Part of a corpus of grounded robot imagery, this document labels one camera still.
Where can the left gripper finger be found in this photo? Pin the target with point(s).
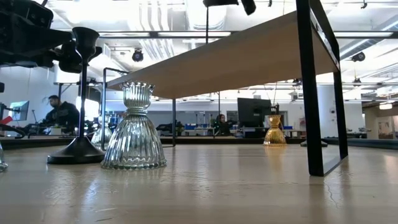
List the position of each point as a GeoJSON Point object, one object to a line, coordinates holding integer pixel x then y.
{"type": "Point", "coordinates": [95, 53]}
{"type": "Point", "coordinates": [70, 59]}

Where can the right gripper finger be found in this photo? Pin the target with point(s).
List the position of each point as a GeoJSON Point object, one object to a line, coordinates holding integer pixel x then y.
{"type": "Point", "coordinates": [249, 7]}
{"type": "Point", "coordinates": [219, 2]}

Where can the amber ribbed glass candle holder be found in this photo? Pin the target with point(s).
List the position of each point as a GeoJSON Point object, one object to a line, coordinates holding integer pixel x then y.
{"type": "Point", "coordinates": [275, 135]}

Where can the long ceiling light fixture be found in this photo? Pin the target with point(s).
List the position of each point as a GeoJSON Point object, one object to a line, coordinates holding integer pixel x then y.
{"type": "Point", "coordinates": [192, 33]}

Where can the black ceiling spotlight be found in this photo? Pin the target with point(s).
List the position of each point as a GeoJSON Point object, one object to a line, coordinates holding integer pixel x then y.
{"type": "Point", "coordinates": [137, 56]}
{"type": "Point", "coordinates": [358, 57]}

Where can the wooden shelf black metal legs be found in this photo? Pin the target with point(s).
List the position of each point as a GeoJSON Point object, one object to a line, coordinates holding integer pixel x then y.
{"type": "Point", "coordinates": [233, 62]}

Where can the person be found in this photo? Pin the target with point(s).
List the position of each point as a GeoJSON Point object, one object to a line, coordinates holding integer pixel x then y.
{"type": "Point", "coordinates": [63, 116]}
{"type": "Point", "coordinates": [222, 126]}

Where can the small lit monitor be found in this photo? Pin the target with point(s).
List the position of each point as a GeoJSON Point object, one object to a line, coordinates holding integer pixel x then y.
{"type": "Point", "coordinates": [19, 110]}

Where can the red object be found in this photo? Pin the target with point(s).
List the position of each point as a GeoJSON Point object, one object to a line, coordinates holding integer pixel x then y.
{"type": "Point", "coordinates": [5, 120]}

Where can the black curved tube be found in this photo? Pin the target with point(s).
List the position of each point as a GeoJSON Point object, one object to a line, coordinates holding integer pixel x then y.
{"type": "Point", "coordinates": [15, 128]}

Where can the large black monitor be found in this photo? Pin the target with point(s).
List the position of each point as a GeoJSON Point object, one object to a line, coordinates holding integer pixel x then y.
{"type": "Point", "coordinates": [253, 112]}

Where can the black aluminium table frame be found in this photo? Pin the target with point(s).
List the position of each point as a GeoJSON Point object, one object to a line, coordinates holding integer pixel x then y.
{"type": "Point", "coordinates": [202, 140]}

